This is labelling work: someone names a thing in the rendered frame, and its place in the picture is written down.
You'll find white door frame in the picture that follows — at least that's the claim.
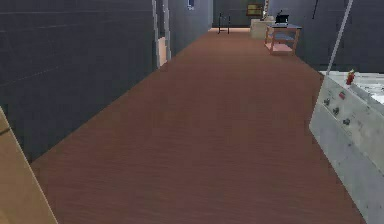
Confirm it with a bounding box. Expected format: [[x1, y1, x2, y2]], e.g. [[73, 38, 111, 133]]
[[151, 0, 172, 70]]

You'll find white kitchen stove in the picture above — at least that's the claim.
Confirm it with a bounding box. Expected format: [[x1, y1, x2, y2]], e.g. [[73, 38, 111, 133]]
[[308, 70, 384, 224]]

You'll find beige cabinet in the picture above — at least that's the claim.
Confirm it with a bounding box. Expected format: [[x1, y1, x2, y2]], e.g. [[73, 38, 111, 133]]
[[250, 18, 276, 40]]

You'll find red pepper shaker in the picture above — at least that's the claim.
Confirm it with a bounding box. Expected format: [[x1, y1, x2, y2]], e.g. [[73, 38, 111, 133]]
[[345, 69, 356, 86]]

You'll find black chair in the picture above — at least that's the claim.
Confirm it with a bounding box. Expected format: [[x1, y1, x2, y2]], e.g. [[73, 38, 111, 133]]
[[217, 12, 231, 35]]

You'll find framed wall picture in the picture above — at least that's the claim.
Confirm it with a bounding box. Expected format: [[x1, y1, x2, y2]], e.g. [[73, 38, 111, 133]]
[[246, 3, 264, 18]]

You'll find black coffee machine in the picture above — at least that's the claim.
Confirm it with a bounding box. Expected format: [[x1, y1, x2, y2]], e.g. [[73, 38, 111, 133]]
[[275, 10, 290, 26]]

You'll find wooden shelf table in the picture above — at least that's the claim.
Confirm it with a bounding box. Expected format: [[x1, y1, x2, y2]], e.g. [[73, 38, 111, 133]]
[[264, 23, 303, 56]]

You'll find tan wooden cupboard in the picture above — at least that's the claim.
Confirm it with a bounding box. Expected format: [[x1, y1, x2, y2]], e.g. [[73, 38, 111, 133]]
[[0, 107, 60, 224]]

